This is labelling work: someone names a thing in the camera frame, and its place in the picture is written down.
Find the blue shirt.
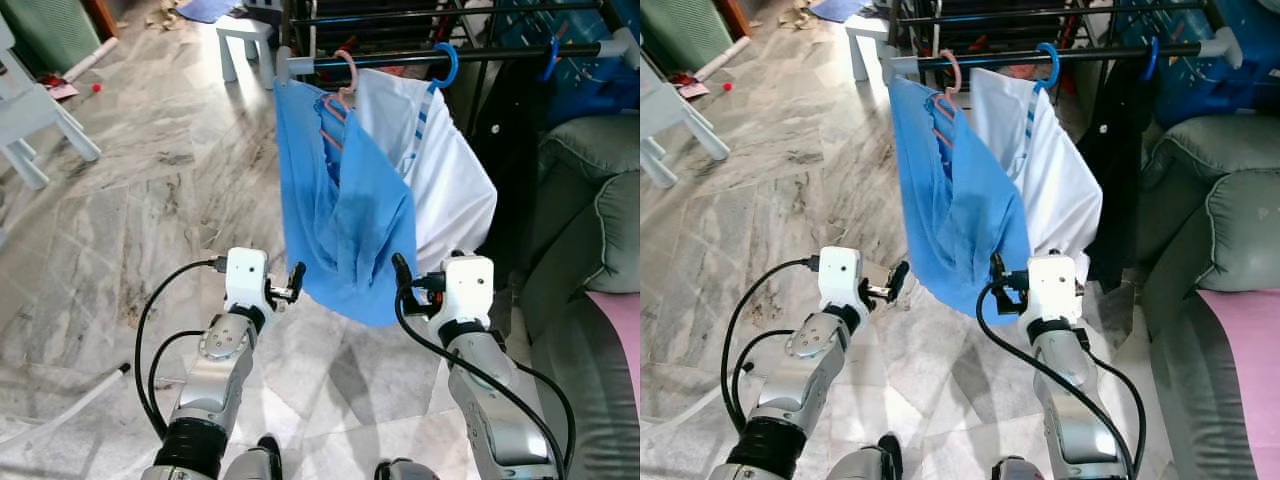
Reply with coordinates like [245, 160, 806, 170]
[273, 78, 419, 329]
[888, 78, 1033, 319]

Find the pink clothes hanger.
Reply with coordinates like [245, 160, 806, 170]
[930, 48, 963, 151]
[318, 48, 359, 153]

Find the white shirt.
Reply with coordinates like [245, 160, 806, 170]
[355, 68, 499, 276]
[970, 68, 1104, 281]

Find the black hanging garment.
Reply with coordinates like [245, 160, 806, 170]
[470, 60, 561, 291]
[1075, 70, 1161, 291]

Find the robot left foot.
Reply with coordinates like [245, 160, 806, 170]
[830, 432, 906, 480]
[225, 435, 283, 480]

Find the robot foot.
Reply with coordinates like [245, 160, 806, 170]
[990, 455, 1046, 480]
[830, 432, 906, 480]
[225, 435, 283, 480]
[375, 458, 441, 480]

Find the dark green sofa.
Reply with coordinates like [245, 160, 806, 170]
[520, 115, 641, 480]
[1130, 125, 1280, 480]

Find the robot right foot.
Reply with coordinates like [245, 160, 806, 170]
[990, 455, 1046, 480]
[375, 458, 441, 480]

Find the pink paper sheet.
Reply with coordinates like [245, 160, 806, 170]
[585, 290, 641, 401]
[1197, 288, 1280, 480]

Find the black metal drying rack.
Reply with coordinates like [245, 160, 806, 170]
[275, 0, 641, 91]
[882, 0, 1246, 91]

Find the white slatted child chair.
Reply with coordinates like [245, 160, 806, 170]
[845, 5, 901, 83]
[215, 0, 279, 86]

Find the blue hard suitcase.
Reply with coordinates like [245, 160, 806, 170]
[490, 0, 641, 126]
[1120, 0, 1280, 126]

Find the blue floor mat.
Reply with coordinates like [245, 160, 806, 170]
[178, 0, 241, 23]
[810, 0, 869, 21]

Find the white paper roll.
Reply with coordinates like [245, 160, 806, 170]
[695, 38, 751, 81]
[62, 38, 119, 83]

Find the brown wooden cabinet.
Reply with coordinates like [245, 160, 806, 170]
[85, 0, 119, 41]
[715, 0, 751, 39]

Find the green mesh screen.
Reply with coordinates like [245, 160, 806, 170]
[0, 0, 101, 71]
[640, 0, 736, 71]

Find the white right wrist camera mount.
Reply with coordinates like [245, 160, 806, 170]
[440, 255, 496, 323]
[1028, 255, 1081, 323]

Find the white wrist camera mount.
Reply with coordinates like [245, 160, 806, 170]
[440, 255, 496, 323]
[1028, 255, 1081, 323]
[818, 247, 864, 311]
[224, 248, 271, 313]

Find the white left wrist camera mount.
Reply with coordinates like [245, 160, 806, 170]
[818, 247, 864, 311]
[224, 248, 271, 313]

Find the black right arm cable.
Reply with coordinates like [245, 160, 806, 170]
[513, 360, 579, 476]
[1088, 345, 1149, 476]
[393, 285, 571, 480]
[974, 285, 1141, 480]

